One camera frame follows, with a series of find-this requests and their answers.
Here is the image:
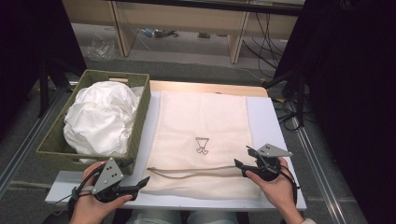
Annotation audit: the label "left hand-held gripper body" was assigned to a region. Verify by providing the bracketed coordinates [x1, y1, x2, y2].
[91, 157, 140, 203]

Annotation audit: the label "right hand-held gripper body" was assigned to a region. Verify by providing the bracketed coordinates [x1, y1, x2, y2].
[247, 143, 293, 182]

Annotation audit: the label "green woven basket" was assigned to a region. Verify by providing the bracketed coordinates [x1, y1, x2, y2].
[35, 69, 152, 175]

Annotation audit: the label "white cloth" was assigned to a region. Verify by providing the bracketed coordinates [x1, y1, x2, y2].
[63, 80, 145, 157]

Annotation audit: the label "cream mesh laundry bag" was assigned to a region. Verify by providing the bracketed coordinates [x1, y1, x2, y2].
[141, 90, 262, 200]

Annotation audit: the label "person's right hand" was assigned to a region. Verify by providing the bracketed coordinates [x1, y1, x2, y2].
[245, 157, 305, 218]

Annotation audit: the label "person's left hand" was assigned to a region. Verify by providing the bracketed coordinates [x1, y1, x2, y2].
[68, 161, 134, 219]

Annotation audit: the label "person's left leg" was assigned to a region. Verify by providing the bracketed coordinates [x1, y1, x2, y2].
[125, 209, 183, 224]

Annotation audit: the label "person's leg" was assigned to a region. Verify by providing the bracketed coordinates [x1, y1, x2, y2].
[125, 209, 183, 224]
[186, 210, 239, 224]

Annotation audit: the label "person's right leg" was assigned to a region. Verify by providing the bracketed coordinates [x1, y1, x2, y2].
[186, 210, 239, 224]

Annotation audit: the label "black metal stand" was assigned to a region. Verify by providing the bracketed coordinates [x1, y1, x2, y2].
[36, 57, 85, 119]
[262, 69, 307, 129]

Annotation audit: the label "black curtain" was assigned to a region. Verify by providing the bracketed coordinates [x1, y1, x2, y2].
[274, 0, 396, 224]

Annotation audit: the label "clear plastic bag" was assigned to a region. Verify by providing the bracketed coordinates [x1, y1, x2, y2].
[85, 31, 117, 62]

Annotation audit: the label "light wooden desk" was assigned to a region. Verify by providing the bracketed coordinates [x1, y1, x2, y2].
[61, 0, 306, 64]

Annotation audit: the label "right hand-held gripper cable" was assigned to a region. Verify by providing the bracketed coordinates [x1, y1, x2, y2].
[274, 164, 302, 216]

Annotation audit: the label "hand-held gripper cable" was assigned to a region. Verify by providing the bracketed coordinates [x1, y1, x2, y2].
[50, 162, 106, 216]
[274, 164, 302, 216]

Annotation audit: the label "left hand-held gripper cable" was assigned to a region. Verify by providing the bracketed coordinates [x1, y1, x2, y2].
[50, 162, 106, 216]

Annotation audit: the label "black floor cables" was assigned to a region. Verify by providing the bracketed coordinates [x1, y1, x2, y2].
[274, 97, 302, 132]

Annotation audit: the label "metal floor rail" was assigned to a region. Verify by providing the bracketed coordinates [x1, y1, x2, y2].
[288, 119, 348, 224]
[0, 90, 68, 197]

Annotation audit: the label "hanging black cables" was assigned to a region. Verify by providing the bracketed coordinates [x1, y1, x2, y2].
[242, 12, 289, 78]

